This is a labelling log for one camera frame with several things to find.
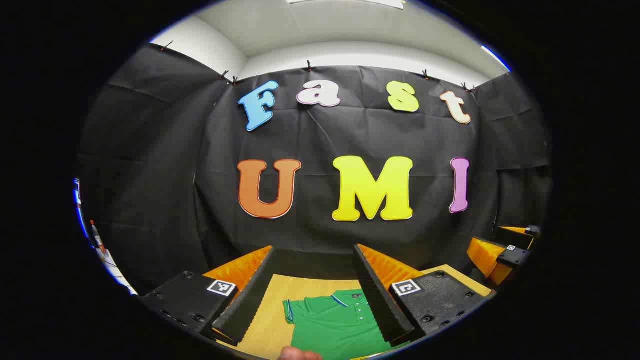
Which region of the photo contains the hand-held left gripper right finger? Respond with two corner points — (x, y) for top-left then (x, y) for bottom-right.
(352, 243), (497, 348)

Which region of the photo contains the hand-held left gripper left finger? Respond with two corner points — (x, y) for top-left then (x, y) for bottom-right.
(139, 245), (276, 347)

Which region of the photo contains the green T-shirt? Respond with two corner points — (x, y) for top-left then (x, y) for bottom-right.
(283, 289), (411, 360)

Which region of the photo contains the black backdrop cloth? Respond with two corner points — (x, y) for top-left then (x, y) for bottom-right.
(75, 42), (553, 296)

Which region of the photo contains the row of black cloth clips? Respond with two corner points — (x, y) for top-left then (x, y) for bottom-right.
(160, 41), (477, 93)

